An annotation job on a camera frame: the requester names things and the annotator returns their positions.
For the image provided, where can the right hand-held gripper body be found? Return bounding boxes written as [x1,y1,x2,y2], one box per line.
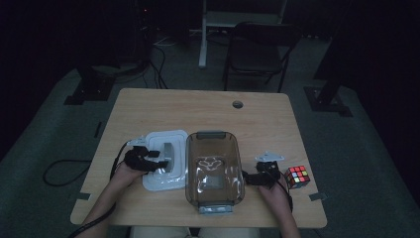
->
[255,151,285,190]

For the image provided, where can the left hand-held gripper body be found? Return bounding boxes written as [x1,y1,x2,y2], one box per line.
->
[124,137,151,172]

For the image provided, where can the white box lid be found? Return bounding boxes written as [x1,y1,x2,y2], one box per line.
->
[142,129,189,192]

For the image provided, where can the colourful puzzle cube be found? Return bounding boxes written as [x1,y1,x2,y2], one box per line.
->
[284,165,311,189]

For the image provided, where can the grey translucent storage box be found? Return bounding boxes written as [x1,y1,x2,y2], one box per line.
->
[184,131,246,215]

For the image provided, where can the person's left hand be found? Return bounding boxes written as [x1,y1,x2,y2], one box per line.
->
[112,163,149,189]

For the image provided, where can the person's right hand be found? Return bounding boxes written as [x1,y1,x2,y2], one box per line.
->
[258,178,292,213]

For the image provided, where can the person's beige pants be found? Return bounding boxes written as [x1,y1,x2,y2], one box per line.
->
[129,226,259,238]

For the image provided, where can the black stand base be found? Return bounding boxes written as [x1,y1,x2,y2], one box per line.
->
[63,63,117,106]
[303,56,354,117]

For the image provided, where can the black folding chair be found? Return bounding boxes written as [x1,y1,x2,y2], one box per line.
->
[221,21,303,93]

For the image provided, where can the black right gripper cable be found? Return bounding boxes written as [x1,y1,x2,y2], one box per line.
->
[277,180,294,213]

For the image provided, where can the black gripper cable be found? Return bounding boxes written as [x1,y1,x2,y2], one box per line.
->
[43,142,131,238]
[277,180,294,213]

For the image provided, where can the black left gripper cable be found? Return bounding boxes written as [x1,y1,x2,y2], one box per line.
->
[43,142,131,238]

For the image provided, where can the black floor cable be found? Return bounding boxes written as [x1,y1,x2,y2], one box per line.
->
[148,44,169,89]

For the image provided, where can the white floor cable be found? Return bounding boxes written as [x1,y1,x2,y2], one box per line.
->
[153,35,180,48]

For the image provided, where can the white metal desk frame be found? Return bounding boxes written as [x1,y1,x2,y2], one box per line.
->
[197,0,288,69]

